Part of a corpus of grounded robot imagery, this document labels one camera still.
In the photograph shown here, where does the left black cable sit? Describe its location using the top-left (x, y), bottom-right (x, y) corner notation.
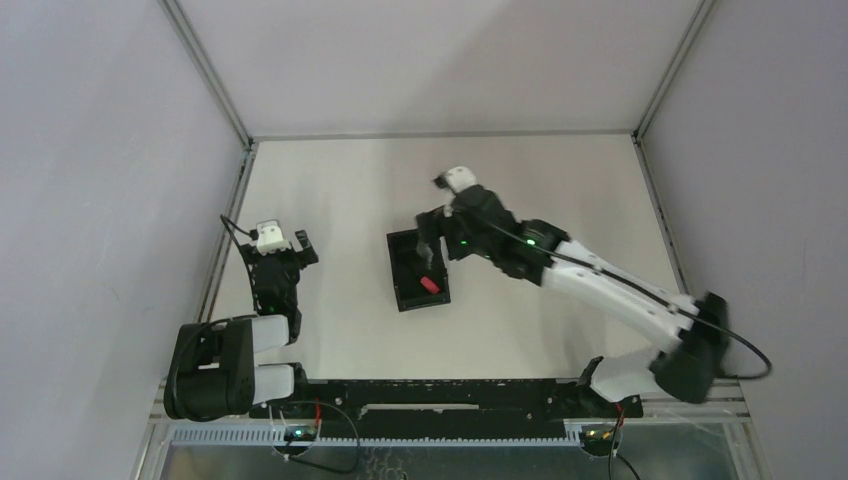
top-left (219, 214), bottom-right (260, 313)

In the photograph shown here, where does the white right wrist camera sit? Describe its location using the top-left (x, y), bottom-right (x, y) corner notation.
top-left (433, 166), bottom-right (478, 194)

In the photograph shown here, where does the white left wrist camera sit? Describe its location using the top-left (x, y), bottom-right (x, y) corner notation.
top-left (255, 220), bottom-right (291, 255)

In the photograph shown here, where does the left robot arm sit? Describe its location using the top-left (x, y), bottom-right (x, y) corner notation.
top-left (163, 225), bottom-right (319, 422)

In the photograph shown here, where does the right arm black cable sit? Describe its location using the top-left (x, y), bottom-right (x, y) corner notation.
top-left (463, 208), bottom-right (774, 382)

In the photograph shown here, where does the controller board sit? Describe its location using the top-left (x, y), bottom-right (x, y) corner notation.
top-left (579, 429), bottom-right (620, 457)
top-left (284, 426), bottom-right (318, 443)

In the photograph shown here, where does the left controller board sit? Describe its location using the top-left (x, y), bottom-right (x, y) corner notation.
top-left (284, 426), bottom-right (318, 443)

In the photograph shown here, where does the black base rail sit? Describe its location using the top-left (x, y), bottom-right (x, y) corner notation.
top-left (249, 378), bottom-right (644, 441)

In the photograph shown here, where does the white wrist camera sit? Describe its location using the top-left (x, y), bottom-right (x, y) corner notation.
top-left (433, 166), bottom-right (478, 194)
top-left (255, 220), bottom-right (291, 255)

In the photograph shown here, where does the black plastic bin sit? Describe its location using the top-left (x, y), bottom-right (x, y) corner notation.
top-left (386, 229), bottom-right (451, 312)

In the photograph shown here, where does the right controller board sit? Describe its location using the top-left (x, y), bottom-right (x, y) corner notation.
top-left (579, 429), bottom-right (620, 457)

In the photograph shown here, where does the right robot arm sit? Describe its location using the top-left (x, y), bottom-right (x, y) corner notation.
top-left (415, 185), bottom-right (730, 416)

